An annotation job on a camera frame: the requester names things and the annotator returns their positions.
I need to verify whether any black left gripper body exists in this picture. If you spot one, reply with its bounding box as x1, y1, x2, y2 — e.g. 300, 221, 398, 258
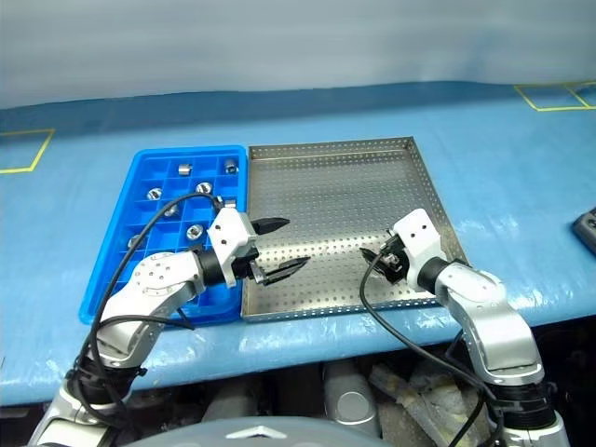
232, 245, 267, 284

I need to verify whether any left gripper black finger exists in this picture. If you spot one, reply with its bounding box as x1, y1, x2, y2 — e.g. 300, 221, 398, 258
263, 256, 311, 286
254, 216, 291, 237

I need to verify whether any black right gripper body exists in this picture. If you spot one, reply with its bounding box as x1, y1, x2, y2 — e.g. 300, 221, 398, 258
378, 236, 412, 284

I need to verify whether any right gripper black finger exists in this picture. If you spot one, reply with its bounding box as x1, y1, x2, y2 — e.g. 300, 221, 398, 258
359, 247, 384, 275

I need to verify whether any blue compartment tray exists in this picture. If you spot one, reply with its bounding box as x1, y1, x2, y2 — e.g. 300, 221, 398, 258
77, 144, 249, 327

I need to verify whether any perforated metal tray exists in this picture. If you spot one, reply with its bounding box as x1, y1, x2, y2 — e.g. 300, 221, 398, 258
240, 135, 469, 324

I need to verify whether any crumpled dark plastic wrap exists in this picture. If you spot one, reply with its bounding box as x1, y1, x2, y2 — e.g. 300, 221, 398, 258
371, 357, 495, 447

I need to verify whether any large grey cylinder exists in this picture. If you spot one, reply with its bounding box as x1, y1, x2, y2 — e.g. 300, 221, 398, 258
320, 361, 382, 440

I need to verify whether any small grey cylinder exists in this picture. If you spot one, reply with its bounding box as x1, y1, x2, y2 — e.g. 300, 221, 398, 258
201, 385, 261, 424

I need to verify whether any dark grey flat object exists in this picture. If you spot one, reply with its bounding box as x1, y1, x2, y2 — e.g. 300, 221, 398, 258
571, 211, 596, 257

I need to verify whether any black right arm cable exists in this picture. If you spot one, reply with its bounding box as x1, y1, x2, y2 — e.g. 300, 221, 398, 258
359, 241, 508, 447

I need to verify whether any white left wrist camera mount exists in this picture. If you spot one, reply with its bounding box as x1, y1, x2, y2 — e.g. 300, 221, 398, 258
206, 207, 255, 288

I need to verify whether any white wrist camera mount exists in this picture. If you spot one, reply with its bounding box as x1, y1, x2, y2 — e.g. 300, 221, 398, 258
389, 209, 441, 293
206, 207, 255, 288

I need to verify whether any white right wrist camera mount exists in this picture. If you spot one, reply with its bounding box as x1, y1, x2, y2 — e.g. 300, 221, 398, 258
389, 209, 441, 293

